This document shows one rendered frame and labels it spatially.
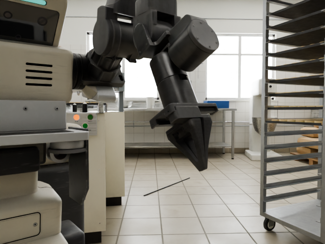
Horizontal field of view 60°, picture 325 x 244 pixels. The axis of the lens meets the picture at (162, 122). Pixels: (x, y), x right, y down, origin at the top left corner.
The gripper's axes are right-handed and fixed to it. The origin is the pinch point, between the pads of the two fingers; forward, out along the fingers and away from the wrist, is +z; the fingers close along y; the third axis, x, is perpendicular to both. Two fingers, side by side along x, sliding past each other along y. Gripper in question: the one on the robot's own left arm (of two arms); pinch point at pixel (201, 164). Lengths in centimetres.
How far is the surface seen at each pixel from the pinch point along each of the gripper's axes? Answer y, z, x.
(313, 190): 192, 18, 86
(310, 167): 188, 2, 79
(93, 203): 40, -17, 142
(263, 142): 141, -23, 78
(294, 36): 141, -73, 28
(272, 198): 148, 14, 94
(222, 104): 358, -152, 261
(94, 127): 40, -58, 117
